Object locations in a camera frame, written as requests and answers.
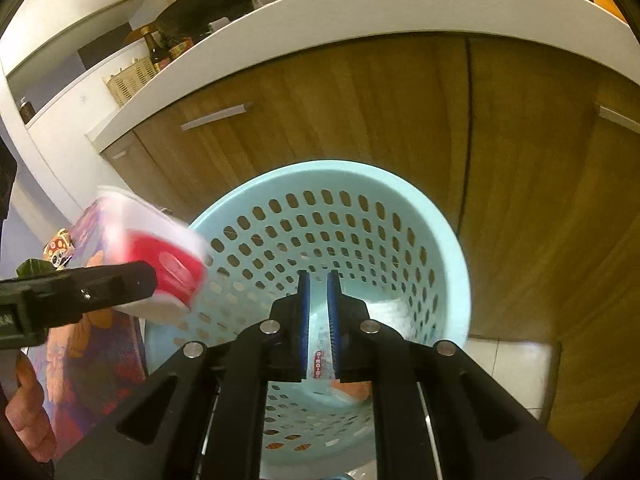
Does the light blue plastic basket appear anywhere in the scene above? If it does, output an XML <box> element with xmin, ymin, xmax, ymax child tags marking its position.
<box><xmin>144</xmin><ymin>160</ymin><xmax>472</xmax><ymax>480</ymax></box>

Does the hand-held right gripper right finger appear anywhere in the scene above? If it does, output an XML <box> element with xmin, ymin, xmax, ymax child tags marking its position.
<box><xmin>326</xmin><ymin>270</ymin><xmax>586</xmax><ymax>480</ymax></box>

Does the dark sauce bottle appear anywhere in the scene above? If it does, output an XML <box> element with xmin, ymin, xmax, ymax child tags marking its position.
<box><xmin>145</xmin><ymin>25</ymin><xmax>168</xmax><ymax>73</ymax></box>

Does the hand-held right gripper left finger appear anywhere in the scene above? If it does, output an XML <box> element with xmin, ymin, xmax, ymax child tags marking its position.
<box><xmin>50</xmin><ymin>270</ymin><xmax>313</xmax><ymax>480</ymax></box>

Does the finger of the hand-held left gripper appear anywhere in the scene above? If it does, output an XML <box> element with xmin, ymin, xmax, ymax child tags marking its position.
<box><xmin>75</xmin><ymin>260</ymin><xmax>159</xmax><ymax>319</ymax></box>

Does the red and white plastic container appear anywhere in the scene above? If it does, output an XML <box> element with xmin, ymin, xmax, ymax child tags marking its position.
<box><xmin>94</xmin><ymin>185</ymin><xmax>209</xmax><ymax>327</ymax></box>

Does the clear plastic wrapper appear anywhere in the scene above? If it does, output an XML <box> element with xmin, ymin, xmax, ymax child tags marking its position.
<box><xmin>309</xmin><ymin>300</ymin><xmax>373</xmax><ymax>407</ymax></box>

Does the beige utensil basket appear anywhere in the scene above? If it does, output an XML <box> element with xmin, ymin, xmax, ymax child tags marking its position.
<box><xmin>102</xmin><ymin>56</ymin><xmax>162</xmax><ymax>107</ymax></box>

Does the long metal cabinet handle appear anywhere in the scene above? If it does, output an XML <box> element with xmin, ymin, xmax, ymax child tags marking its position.
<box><xmin>181</xmin><ymin>102</ymin><xmax>254</xmax><ymax>132</ymax></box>

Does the panda print snack packet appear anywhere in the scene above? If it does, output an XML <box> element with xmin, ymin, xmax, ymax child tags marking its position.
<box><xmin>42</xmin><ymin>228</ymin><xmax>77</xmax><ymax>272</ymax></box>

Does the person's left hand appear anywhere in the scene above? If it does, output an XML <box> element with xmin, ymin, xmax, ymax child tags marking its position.
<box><xmin>4</xmin><ymin>352</ymin><xmax>58</xmax><ymax>463</ymax></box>

